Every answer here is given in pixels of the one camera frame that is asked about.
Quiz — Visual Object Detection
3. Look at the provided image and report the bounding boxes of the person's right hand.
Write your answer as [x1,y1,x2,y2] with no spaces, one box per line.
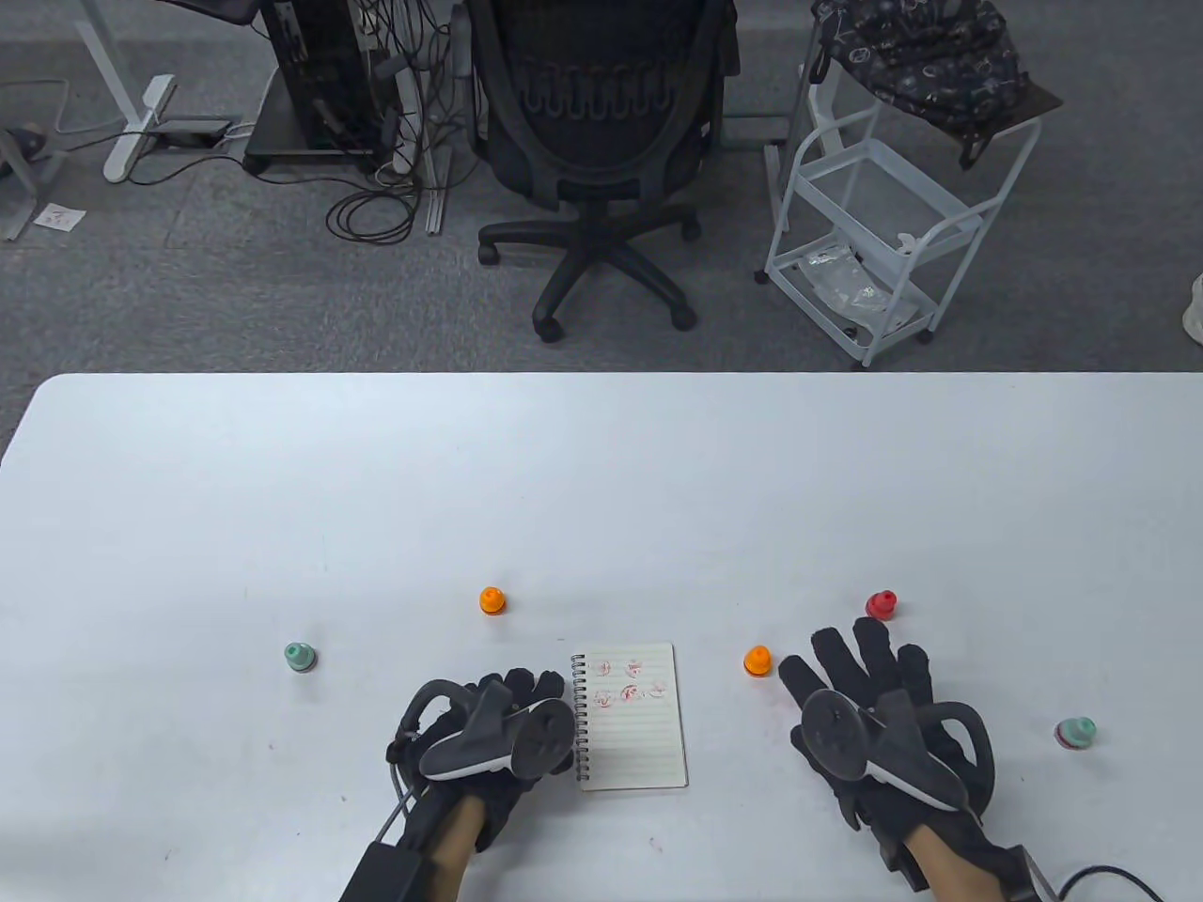
[778,615,997,847]

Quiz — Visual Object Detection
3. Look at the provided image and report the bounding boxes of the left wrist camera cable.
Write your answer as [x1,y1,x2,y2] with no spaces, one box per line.
[371,752,419,847]

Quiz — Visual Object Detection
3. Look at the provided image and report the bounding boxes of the person's right forearm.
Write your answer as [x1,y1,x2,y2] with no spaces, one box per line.
[907,827,1011,902]

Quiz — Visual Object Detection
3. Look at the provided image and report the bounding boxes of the black white right hand controller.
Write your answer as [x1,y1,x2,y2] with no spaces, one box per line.
[799,689,995,811]

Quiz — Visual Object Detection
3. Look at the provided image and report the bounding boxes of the spiral lined notebook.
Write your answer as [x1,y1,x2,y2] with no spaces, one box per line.
[570,642,690,793]

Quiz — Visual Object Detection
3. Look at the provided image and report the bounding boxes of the black mesh office chair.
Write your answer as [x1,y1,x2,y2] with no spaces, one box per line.
[451,0,743,344]

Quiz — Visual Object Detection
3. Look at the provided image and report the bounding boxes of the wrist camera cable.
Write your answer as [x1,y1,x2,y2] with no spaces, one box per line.
[371,752,419,847]
[1053,864,1166,902]

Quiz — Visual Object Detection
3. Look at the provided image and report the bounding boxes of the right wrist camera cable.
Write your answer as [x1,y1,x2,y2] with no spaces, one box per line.
[1053,864,1166,902]

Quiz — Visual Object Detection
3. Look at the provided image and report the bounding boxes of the white T-shaped desk leg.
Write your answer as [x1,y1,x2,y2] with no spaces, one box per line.
[77,0,178,183]

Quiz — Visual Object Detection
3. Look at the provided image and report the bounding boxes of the black computer stand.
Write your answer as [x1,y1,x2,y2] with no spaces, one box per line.
[242,66,400,178]

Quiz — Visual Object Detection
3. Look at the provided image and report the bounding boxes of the bundle of black cables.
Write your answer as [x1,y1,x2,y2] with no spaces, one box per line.
[324,0,461,247]

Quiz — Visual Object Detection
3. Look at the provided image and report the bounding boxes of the clear plastic bag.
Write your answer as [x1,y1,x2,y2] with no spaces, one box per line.
[799,240,917,325]

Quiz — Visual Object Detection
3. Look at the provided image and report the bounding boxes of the person's left forearm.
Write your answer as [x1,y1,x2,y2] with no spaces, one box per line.
[428,799,490,902]

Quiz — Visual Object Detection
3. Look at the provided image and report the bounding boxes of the slim white desk leg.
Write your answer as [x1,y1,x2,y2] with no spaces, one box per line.
[390,47,454,236]

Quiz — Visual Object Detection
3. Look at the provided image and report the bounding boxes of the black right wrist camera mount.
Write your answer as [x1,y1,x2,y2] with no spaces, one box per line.
[874,827,1058,902]

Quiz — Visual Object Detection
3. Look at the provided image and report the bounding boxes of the black patterned bag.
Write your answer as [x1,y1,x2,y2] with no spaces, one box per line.
[810,0,1030,170]

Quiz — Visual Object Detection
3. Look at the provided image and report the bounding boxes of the dark brown flat board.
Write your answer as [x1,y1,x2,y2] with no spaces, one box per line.
[949,75,1065,142]

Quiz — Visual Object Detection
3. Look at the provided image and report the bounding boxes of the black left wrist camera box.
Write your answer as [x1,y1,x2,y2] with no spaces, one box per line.
[338,841,443,902]

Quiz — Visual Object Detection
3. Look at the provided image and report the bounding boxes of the white metal trolley cart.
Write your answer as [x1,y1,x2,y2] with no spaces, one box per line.
[755,14,1044,369]

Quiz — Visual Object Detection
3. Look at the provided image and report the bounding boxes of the black power strip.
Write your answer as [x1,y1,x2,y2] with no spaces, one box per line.
[162,117,236,148]

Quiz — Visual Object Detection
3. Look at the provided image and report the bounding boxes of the black computer tower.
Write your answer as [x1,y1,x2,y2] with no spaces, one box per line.
[258,0,382,151]

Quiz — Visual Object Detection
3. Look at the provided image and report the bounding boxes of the person's left hand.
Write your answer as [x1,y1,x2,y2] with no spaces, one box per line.
[385,667,577,852]

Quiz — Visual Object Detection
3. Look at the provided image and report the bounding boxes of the black white hand controller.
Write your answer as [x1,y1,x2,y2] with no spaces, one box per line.
[799,689,995,811]
[390,678,576,781]

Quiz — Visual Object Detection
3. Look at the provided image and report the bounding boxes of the black white left hand controller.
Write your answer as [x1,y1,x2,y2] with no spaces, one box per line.
[390,678,576,781]

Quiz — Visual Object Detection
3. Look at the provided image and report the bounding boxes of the grey desk leg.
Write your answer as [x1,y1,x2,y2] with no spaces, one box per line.
[0,141,71,243]

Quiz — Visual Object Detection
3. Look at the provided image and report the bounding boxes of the grey floor outlet cover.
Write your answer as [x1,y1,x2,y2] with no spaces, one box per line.
[722,113,786,148]

